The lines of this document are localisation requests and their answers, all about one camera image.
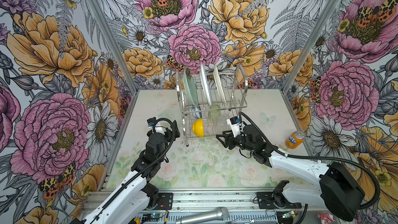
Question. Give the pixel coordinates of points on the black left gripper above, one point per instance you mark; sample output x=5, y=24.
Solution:
x=169, y=134

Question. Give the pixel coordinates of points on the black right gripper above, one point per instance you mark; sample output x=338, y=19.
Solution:
x=228, y=137

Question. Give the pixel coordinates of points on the yellow plastic bowl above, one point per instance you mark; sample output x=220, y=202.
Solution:
x=198, y=128

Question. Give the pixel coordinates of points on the chrome wire dish rack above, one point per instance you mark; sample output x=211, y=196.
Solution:
x=235, y=85

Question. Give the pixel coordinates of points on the clear glass cup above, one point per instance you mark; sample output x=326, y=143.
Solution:
x=216, y=127

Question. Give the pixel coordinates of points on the green glass jar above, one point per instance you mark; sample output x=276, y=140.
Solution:
x=214, y=113

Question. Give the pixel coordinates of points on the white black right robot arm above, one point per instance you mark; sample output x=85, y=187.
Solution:
x=329, y=185

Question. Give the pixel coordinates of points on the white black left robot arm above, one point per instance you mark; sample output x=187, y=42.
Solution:
x=136, y=193

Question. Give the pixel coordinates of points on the blue white porcelain bowl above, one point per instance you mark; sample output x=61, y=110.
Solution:
x=195, y=111

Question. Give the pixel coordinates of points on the orange soda can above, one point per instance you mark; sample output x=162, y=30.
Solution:
x=295, y=139

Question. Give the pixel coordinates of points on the cream white plate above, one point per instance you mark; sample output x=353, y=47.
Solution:
x=219, y=86

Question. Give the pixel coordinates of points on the pale green plate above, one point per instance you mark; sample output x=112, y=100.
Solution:
x=190, y=87

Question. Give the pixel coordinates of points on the silver microphone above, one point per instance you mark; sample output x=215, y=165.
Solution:
x=220, y=213

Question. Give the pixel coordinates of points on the white watermelon pattern plate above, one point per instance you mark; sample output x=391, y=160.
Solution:
x=205, y=85

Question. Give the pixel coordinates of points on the pink toy figure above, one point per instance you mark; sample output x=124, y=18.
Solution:
x=326, y=218

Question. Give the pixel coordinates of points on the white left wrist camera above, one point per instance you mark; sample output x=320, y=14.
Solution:
x=154, y=127

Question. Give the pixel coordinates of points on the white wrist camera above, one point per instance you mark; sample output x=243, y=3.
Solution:
x=235, y=125
x=154, y=127

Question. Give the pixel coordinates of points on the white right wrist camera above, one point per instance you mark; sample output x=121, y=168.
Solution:
x=235, y=125

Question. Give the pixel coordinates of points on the aluminium front rail frame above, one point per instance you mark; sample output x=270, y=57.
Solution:
x=246, y=202

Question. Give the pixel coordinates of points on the aluminium corner post left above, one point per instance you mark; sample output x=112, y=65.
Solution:
x=107, y=31

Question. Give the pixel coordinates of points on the aluminium corner post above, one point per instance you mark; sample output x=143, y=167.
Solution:
x=107, y=31
x=314, y=34

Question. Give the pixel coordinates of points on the aluminium corner post right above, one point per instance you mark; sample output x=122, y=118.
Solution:
x=314, y=34

